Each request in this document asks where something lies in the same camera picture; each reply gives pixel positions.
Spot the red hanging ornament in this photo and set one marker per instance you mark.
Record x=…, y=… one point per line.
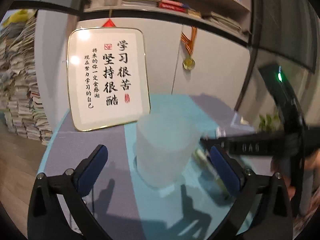
x=109, y=23

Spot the tall stack of papers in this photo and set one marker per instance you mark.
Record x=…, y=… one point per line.
x=21, y=102

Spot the right stack of magazines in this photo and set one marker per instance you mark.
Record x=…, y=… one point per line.
x=223, y=21

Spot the right glass cabinet door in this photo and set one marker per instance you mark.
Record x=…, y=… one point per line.
x=288, y=28

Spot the green potted plant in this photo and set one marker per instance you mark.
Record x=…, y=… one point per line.
x=269, y=123

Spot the person's right hand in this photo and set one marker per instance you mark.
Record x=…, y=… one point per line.
x=311, y=163

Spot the gold medal with ribbon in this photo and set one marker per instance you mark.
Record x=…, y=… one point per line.
x=189, y=63

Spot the blue grey patterned tablecloth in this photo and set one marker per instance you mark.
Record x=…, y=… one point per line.
x=121, y=201

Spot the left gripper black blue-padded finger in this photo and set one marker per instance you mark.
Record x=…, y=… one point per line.
x=46, y=219
x=261, y=209

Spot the yellow plush toy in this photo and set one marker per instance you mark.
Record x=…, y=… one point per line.
x=15, y=16

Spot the frosted translucent plastic cup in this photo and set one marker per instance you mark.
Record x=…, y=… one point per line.
x=164, y=146

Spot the grey bookshelf cabinet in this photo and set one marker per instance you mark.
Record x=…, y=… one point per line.
x=238, y=11

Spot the light green pen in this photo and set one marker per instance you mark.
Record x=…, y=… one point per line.
x=209, y=178

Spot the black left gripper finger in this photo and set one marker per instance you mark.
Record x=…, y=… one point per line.
x=208, y=143

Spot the framed calligraphy sign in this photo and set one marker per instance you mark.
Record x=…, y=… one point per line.
x=106, y=77

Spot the red books stack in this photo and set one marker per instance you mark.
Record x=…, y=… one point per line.
x=172, y=5

